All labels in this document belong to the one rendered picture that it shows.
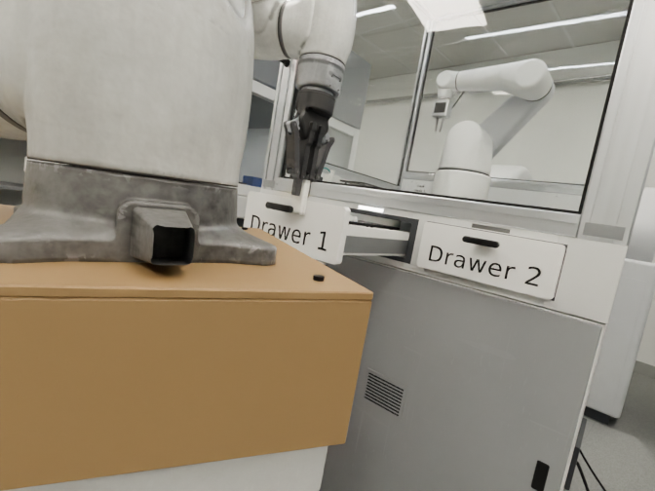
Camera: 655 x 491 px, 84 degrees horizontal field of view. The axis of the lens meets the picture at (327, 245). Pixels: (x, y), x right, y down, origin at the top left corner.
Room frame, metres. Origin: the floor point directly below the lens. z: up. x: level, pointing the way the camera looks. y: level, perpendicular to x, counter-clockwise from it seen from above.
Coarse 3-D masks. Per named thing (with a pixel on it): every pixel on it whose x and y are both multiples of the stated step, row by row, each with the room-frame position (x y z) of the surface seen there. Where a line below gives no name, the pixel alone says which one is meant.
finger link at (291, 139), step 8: (296, 128) 0.69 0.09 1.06; (288, 136) 0.70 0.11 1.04; (296, 136) 0.69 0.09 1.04; (288, 144) 0.70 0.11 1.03; (296, 144) 0.70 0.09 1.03; (288, 152) 0.71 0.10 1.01; (296, 152) 0.70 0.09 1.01; (288, 160) 0.71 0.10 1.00; (296, 160) 0.70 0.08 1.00; (288, 168) 0.71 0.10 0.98; (296, 168) 0.70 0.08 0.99
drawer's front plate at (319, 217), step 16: (256, 192) 0.84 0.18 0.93; (256, 208) 0.83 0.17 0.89; (320, 208) 0.71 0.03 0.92; (336, 208) 0.68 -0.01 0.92; (256, 224) 0.82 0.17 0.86; (288, 224) 0.76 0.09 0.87; (304, 224) 0.73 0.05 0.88; (320, 224) 0.71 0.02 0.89; (336, 224) 0.68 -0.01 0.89; (288, 240) 0.76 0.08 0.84; (320, 240) 0.70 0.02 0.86; (336, 240) 0.68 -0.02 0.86; (320, 256) 0.70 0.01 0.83; (336, 256) 0.67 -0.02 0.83
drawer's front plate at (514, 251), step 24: (432, 240) 0.86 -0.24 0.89; (456, 240) 0.82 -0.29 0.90; (504, 240) 0.76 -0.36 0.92; (528, 240) 0.73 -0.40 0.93; (432, 264) 0.85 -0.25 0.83; (456, 264) 0.82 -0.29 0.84; (480, 264) 0.79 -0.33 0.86; (504, 264) 0.76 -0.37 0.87; (528, 264) 0.73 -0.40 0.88; (552, 264) 0.70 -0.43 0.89; (528, 288) 0.72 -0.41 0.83; (552, 288) 0.70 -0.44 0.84
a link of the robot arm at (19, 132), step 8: (0, 112) 0.30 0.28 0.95; (0, 120) 0.31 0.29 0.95; (8, 120) 0.31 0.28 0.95; (0, 128) 0.32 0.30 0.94; (8, 128) 0.32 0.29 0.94; (16, 128) 0.32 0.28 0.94; (24, 128) 0.31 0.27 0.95; (0, 136) 0.35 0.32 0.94; (8, 136) 0.34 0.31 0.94; (16, 136) 0.34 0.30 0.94; (24, 136) 0.34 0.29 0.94
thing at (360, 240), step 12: (348, 228) 0.72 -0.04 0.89; (360, 228) 0.75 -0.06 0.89; (372, 228) 0.79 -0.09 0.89; (384, 228) 1.02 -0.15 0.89; (348, 240) 0.72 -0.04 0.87; (360, 240) 0.75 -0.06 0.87; (372, 240) 0.79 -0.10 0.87; (384, 240) 0.83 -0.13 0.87; (396, 240) 0.87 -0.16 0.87; (348, 252) 0.73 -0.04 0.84; (360, 252) 0.76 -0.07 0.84; (372, 252) 0.80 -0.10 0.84; (384, 252) 0.84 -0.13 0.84; (396, 252) 0.88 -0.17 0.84
